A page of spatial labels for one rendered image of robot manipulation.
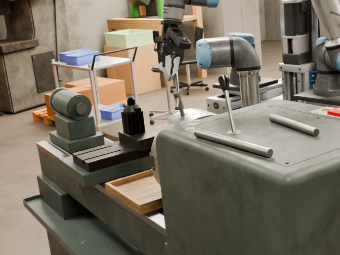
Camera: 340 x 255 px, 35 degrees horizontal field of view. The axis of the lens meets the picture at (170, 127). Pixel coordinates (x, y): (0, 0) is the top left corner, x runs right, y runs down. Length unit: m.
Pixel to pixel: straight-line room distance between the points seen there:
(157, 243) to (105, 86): 5.22
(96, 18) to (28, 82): 2.44
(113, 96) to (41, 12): 1.84
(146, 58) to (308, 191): 7.08
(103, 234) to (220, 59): 1.04
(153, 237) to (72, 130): 1.03
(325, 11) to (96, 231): 1.45
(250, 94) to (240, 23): 7.11
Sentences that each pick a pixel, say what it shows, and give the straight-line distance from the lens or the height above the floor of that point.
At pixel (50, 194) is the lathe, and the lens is 2.97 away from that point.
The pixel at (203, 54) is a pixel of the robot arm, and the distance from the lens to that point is 2.12.
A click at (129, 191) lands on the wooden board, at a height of 0.88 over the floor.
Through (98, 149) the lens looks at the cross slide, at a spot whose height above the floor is 0.97.
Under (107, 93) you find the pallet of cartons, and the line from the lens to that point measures 7.10.
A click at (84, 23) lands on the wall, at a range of 9.88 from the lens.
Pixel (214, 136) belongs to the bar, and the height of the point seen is 1.27.
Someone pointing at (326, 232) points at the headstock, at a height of 1.09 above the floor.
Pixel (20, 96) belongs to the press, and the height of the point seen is 0.24.
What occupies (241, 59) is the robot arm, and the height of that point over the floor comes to 1.35.
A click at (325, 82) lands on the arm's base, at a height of 1.22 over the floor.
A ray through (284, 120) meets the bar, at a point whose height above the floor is 1.27.
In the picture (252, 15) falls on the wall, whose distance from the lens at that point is 9.43.
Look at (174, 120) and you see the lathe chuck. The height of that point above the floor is 1.22.
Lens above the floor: 1.69
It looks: 16 degrees down
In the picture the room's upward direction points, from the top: 6 degrees counter-clockwise
